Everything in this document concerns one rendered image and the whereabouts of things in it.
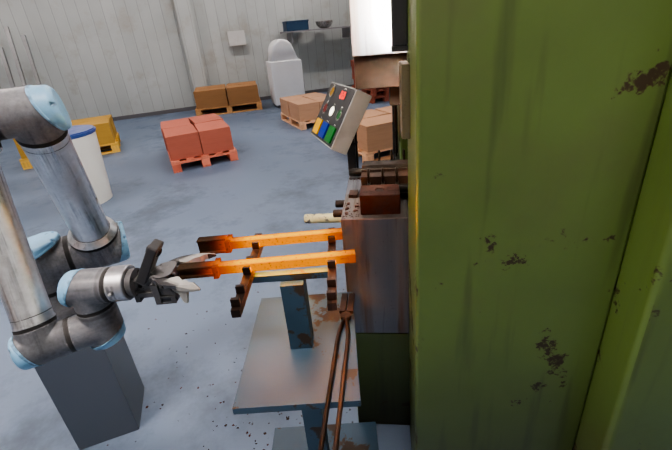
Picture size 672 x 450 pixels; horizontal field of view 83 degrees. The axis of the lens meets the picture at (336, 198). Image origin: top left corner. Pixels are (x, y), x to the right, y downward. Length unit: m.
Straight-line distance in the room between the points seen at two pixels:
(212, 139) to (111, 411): 3.65
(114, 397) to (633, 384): 1.68
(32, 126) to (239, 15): 8.69
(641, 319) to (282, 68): 7.86
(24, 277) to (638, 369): 1.40
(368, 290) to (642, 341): 0.70
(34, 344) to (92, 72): 8.84
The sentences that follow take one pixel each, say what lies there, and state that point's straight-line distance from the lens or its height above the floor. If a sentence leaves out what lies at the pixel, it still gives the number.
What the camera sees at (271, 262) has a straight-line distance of 0.97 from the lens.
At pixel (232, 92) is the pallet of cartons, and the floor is 0.42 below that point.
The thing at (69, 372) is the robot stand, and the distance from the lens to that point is 1.80.
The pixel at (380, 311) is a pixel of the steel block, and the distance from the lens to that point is 1.34.
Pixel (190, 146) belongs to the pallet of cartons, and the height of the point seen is 0.28.
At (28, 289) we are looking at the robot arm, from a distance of 1.20.
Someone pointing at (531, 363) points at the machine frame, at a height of 0.63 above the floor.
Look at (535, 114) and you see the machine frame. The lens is 0.82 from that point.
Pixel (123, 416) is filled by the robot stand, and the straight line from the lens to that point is 1.95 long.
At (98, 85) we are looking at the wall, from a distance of 9.85.
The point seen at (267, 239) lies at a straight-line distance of 1.08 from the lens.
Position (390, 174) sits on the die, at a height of 0.99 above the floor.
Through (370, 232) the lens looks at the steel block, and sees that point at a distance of 1.16.
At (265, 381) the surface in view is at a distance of 1.07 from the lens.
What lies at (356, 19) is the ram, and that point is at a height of 1.46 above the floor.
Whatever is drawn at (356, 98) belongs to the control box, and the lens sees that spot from 1.68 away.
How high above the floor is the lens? 1.44
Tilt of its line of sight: 24 degrees down
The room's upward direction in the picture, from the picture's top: 5 degrees counter-clockwise
